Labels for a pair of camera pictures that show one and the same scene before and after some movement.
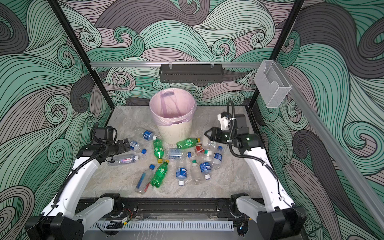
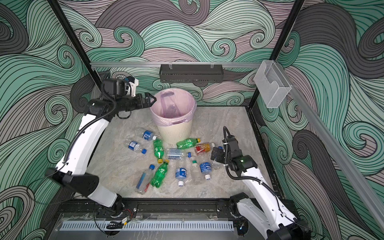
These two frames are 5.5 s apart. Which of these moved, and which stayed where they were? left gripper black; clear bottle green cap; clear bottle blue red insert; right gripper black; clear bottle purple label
Moved: clear bottle purple label; left gripper black; right gripper black
Stayed: clear bottle blue red insert; clear bottle green cap
